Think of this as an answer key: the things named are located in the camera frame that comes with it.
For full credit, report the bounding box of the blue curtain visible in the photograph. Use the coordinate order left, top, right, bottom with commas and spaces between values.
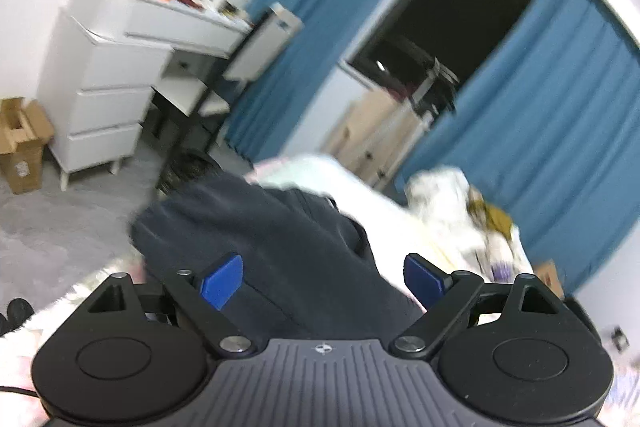
222, 0, 463, 162
395, 0, 640, 295

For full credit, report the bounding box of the brown paper bag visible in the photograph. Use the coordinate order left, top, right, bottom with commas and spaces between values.
532, 259, 567, 301

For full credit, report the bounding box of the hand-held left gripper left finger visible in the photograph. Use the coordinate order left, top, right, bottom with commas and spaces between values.
85, 252, 253, 358

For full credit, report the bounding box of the pastel tie-dye duvet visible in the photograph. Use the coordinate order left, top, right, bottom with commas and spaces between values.
0, 154, 640, 427

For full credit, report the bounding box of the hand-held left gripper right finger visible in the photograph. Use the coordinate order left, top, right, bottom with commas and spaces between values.
390, 252, 568, 358

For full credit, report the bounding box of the black slipper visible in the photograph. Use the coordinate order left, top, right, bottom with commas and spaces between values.
0, 299, 32, 338

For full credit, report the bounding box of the white dresser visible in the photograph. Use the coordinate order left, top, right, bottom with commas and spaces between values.
37, 0, 253, 190

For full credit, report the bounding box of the mustard yellow cloth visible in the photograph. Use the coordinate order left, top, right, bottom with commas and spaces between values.
467, 194, 514, 234

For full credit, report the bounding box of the dark grey garment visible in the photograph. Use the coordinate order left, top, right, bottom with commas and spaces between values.
129, 172, 426, 343

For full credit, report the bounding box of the beige cabinet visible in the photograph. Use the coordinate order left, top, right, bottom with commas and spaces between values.
322, 89, 433, 192

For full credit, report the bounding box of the white metal stand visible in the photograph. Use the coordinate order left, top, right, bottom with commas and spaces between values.
367, 57, 461, 142

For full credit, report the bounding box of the cardboard box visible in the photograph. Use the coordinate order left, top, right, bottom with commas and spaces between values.
0, 97, 55, 195

